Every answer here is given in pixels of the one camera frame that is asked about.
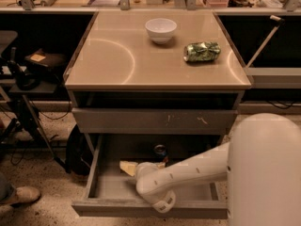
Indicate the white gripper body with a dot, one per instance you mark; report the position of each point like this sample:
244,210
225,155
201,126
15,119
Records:
129,168

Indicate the dark blue pepsi can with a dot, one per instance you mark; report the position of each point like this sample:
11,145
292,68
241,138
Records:
160,150

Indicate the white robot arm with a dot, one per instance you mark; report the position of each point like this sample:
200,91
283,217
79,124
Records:
261,164

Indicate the open grey middle drawer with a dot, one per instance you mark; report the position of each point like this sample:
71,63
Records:
110,192

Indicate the closed grey top drawer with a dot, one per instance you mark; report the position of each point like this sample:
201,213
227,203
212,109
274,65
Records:
154,121

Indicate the grey drawer cabinet with counter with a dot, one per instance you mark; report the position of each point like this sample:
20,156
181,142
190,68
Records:
119,67

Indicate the crushed green soda can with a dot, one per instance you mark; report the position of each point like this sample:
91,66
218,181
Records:
201,51

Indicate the tan shoe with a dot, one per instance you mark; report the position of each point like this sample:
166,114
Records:
23,194

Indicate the black bag with label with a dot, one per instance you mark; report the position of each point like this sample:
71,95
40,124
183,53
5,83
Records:
48,65

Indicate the white ceramic bowl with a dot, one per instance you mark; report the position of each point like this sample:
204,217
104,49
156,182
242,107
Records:
160,30

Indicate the black stand with cables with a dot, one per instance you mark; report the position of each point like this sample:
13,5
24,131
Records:
26,84

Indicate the grey pole with handle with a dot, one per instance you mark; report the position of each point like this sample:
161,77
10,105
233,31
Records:
278,22

